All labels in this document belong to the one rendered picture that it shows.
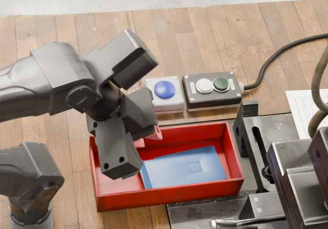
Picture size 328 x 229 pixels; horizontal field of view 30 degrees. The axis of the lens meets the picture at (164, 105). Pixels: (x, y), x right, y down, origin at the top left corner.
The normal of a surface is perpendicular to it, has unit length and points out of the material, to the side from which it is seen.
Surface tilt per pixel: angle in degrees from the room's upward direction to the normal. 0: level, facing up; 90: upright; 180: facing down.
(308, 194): 0
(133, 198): 90
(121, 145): 33
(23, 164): 42
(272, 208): 0
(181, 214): 0
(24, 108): 85
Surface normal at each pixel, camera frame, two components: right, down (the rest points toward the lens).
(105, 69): -0.36, -0.29
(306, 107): 0.12, -0.55
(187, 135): 0.18, 0.82
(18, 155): 0.65, -0.67
